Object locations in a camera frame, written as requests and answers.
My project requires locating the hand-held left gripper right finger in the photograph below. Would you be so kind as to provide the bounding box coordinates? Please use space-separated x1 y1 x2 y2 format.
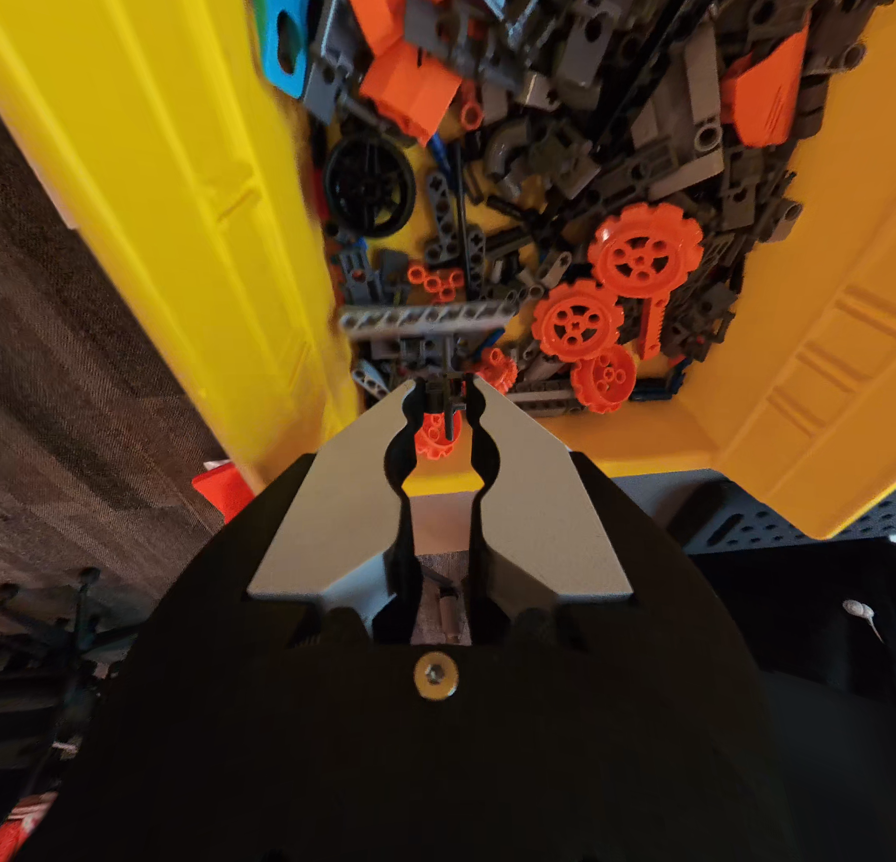
468 375 635 645

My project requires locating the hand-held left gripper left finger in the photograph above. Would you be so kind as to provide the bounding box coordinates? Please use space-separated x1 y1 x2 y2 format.
246 379 421 642

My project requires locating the orange connector piece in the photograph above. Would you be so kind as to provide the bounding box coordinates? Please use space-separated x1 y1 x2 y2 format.
633 295 669 360

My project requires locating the pile of building brick pieces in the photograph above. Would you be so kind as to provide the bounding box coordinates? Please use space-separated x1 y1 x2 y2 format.
252 0 876 457

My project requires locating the yellow plastic bin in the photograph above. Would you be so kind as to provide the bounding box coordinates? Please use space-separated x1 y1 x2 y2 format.
0 0 896 541

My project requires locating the red flat object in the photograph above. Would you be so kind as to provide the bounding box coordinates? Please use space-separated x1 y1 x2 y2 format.
192 459 256 525

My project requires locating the orange gear wheel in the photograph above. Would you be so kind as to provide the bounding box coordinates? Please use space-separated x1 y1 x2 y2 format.
570 347 638 415
414 410 464 462
588 203 704 296
531 279 625 364

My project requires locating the small orange gear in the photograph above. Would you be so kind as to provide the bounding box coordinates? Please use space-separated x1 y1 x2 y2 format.
476 347 520 395

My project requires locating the black perforated pad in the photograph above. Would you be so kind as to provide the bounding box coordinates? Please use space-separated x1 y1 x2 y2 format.
672 480 896 555

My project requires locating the grey long holed beam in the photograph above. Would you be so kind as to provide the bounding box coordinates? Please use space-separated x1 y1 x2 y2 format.
339 301 519 336

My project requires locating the black chair base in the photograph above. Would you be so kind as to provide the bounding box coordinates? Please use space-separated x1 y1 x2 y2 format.
0 567 137 674

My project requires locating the small orange holed piece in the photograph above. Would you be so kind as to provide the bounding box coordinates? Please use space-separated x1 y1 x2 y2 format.
406 263 466 303

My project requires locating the black wheel rim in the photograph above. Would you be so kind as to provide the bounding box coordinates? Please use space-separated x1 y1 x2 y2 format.
323 134 417 240

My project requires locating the large orange curved panel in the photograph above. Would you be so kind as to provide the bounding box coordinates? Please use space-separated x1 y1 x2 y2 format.
358 39 463 145

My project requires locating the orange striped panel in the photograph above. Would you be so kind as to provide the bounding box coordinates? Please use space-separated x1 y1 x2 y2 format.
721 25 812 149

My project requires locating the blue curved piece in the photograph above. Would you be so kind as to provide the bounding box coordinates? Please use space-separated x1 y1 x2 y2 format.
259 0 319 100

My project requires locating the orange angular panel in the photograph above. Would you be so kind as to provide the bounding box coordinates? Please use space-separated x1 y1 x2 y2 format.
348 0 470 54

